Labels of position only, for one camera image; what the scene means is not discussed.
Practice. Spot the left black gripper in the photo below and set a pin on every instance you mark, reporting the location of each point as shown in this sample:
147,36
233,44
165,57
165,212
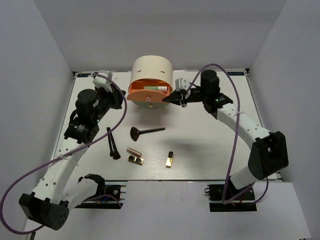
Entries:
116,96

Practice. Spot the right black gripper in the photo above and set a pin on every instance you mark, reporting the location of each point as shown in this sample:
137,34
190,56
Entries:
176,98

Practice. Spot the green white makeup tube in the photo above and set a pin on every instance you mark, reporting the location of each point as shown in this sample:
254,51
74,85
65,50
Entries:
156,88

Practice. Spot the round beige orange organizer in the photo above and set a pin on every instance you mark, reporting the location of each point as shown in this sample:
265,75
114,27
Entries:
150,70

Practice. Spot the black fan brush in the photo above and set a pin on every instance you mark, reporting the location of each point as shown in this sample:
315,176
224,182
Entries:
135,133

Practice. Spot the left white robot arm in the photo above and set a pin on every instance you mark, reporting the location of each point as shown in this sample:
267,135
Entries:
49,203

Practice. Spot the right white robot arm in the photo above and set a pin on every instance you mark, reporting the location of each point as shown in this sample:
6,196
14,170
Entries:
268,150

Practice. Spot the gold black lipstick upright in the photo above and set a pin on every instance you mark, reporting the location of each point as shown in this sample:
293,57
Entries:
169,159

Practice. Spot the rose gold lipstick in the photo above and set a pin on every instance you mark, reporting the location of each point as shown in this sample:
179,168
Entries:
134,152

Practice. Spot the black gold lipstick case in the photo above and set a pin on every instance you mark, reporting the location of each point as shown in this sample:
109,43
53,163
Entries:
136,160

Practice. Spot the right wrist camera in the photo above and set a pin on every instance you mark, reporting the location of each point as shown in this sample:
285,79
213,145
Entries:
181,84

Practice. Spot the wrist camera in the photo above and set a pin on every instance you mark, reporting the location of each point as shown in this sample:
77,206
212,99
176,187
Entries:
101,79
181,84

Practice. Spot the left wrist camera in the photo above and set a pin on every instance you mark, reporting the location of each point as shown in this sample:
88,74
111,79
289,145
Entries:
101,79

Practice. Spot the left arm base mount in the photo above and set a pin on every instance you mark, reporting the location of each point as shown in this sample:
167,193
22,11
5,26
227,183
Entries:
113,198

